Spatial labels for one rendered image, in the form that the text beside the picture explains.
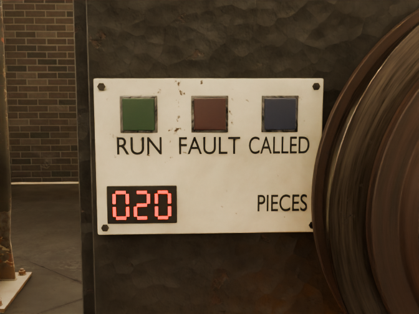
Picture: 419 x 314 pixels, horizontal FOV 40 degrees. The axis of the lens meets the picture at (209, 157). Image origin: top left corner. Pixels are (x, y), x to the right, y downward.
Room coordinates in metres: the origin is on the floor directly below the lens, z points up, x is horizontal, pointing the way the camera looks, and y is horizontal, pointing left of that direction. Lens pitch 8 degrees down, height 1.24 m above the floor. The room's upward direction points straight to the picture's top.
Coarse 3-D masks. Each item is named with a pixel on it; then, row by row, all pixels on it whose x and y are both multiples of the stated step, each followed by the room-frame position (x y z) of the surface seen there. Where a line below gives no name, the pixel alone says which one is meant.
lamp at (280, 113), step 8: (264, 104) 0.65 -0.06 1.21; (272, 104) 0.65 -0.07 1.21; (280, 104) 0.65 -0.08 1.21; (288, 104) 0.65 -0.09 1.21; (264, 112) 0.65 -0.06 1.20; (272, 112) 0.65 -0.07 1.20; (280, 112) 0.65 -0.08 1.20; (288, 112) 0.65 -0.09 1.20; (264, 120) 0.65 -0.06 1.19; (272, 120) 0.65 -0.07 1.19; (280, 120) 0.65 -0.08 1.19; (288, 120) 0.65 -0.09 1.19; (264, 128) 0.65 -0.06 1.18; (272, 128) 0.65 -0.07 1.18; (280, 128) 0.65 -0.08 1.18; (288, 128) 0.65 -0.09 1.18
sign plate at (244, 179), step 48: (96, 96) 0.65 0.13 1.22; (144, 96) 0.65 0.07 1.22; (192, 96) 0.65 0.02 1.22; (240, 96) 0.66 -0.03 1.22; (288, 96) 0.66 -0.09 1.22; (96, 144) 0.65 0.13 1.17; (144, 144) 0.65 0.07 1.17; (192, 144) 0.65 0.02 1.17; (240, 144) 0.66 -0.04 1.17; (288, 144) 0.66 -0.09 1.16; (192, 192) 0.65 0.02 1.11; (240, 192) 0.66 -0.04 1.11; (288, 192) 0.66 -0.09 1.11
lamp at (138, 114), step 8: (128, 104) 0.64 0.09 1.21; (136, 104) 0.64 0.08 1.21; (144, 104) 0.64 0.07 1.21; (152, 104) 0.65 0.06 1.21; (128, 112) 0.64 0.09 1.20; (136, 112) 0.64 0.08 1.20; (144, 112) 0.64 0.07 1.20; (152, 112) 0.65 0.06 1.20; (128, 120) 0.64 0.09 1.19; (136, 120) 0.64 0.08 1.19; (144, 120) 0.64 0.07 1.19; (152, 120) 0.65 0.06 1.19; (128, 128) 0.64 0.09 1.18; (136, 128) 0.64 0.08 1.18; (144, 128) 0.64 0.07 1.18; (152, 128) 0.65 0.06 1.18
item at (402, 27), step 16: (416, 16) 0.60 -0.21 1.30; (400, 32) 0.59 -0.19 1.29; (384, 48) 0.59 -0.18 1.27; (368, 64) 0.59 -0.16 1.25; (352, 80) 0.59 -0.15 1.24; (336, 112) 0.59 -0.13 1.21; (336, 128) 0.59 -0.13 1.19; (320, 144) 0.59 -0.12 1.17; (320, 160) 0.59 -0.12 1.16; (320, 176) 0.59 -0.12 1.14; (320, 192) 0.59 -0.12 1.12; (320, 208) 0.59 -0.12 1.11; (320, 224) 0.59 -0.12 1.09; (320, 240) 0.59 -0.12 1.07; (320, 256) 0.59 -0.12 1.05; (336, 288) 0.59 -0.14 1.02
